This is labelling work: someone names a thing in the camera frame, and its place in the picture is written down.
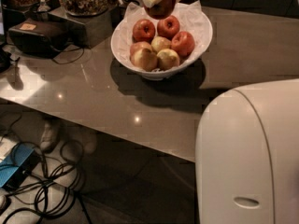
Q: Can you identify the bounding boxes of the large red top apple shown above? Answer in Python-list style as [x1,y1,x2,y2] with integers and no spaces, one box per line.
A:
[144,0,176,20]

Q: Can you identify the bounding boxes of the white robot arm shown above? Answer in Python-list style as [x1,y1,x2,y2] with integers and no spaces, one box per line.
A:
[195,0,299,224]

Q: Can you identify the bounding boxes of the red apple back right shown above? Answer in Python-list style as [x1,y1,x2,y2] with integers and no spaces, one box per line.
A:
[157,15,180,39]

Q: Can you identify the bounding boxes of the red apple back left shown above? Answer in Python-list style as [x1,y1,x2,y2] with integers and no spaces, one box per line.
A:
[133,19,156,42]

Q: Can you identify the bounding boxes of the white bowl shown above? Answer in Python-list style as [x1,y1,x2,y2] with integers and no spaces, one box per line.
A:
[110,1,214,81]

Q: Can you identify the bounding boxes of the yellow apple centre hidden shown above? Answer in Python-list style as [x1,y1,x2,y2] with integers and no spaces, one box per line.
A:
[151,36,171,53]

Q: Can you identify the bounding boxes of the pink apple left middle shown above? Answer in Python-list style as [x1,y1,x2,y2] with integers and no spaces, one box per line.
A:
[130,41,152,56]

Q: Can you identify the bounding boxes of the yellow-green apple front centre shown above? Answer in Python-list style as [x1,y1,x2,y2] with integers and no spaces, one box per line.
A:
[157,49,180,71]

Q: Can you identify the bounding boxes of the yellow-red apple front left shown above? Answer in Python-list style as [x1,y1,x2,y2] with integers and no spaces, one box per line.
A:
[131,49,158,72]

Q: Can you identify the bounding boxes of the white paper liner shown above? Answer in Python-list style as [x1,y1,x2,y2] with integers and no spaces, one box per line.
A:
[114,0,210,67]

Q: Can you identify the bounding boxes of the grey jar stand block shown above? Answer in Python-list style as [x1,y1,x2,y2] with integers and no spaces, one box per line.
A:
[49,7,113,49]

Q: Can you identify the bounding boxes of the metal scoop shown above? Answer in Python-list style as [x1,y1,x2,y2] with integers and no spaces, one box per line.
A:
[37,0,50,12]

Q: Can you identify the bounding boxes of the black box device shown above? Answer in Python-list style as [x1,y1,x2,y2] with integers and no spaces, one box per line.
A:
[8,19,69,58]

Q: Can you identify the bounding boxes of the white shoe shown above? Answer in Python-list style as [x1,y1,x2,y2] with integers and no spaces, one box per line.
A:
[40,120,61,153]

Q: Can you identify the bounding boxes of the blue box on floor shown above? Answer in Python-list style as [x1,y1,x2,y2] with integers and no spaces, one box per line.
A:
[0,144,40,190]

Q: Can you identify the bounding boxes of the black cable on table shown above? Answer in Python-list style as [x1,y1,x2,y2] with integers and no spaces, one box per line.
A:
[50,45,86,65]

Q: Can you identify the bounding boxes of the black floor cables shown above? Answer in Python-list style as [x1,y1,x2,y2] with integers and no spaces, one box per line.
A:
[0,110,94,224]

